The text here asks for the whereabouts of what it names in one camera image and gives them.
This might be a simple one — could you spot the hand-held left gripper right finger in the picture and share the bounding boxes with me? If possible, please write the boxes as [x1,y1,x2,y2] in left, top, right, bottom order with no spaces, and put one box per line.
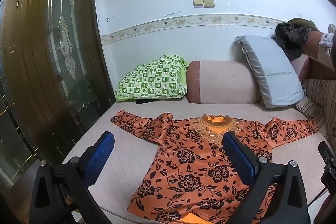
[222,132,311,224]

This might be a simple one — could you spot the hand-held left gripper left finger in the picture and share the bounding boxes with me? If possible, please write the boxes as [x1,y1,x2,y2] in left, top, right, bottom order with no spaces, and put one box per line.
[28,131,116,224]

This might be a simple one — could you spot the orange floral blouse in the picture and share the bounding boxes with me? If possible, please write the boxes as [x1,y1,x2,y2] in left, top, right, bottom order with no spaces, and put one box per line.
[110,110,319,223]

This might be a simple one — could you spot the striped sofa cushion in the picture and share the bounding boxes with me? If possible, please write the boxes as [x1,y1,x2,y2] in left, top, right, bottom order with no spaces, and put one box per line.
[293,78,336,146]

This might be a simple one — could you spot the pink bolster cushion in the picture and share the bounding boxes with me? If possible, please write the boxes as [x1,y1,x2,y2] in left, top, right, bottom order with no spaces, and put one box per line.
[186,60,263,104]

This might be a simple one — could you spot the grey blue pillow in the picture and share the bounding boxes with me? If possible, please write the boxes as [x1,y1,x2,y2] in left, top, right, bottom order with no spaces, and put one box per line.
[235,35,306,109]

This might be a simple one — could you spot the green checkered pillow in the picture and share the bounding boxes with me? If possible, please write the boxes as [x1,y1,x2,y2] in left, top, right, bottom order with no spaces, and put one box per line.
[115,55,190,102]

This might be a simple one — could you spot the reddish brown cloth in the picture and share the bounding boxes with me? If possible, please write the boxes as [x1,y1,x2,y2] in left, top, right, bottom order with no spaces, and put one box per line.
[291,30,336,80]

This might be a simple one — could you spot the wooden door with glass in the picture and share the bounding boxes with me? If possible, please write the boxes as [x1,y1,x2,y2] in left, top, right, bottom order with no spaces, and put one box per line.
[0,0,116,188]

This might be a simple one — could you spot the white lacy cloth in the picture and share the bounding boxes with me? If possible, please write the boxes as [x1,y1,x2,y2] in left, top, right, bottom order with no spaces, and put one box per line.
[319,24,336,56]

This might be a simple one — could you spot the dark fur garment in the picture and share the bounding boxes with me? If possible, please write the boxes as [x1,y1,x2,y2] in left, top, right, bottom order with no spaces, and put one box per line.
[274,22,310,60]

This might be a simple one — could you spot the olive garment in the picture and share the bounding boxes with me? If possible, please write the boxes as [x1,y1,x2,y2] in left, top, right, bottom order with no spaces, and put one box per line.
[287,17,321,31]

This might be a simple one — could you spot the black cable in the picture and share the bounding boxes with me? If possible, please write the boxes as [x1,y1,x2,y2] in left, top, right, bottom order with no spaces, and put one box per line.
[307,186,330,208]

